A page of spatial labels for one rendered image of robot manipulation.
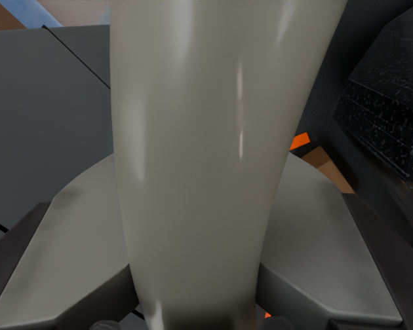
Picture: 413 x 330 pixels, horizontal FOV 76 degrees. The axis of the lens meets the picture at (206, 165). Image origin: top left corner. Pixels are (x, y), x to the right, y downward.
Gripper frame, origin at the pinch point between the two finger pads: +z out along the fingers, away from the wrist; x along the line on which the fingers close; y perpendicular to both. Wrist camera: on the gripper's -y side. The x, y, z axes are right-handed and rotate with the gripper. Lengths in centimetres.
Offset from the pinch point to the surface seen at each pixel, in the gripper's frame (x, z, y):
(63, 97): -21.4, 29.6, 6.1
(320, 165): 40, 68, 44
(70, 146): -18.0, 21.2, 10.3
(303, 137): 36, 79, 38
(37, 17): -54, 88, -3
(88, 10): -37, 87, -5
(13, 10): -61, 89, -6
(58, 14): -47, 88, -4
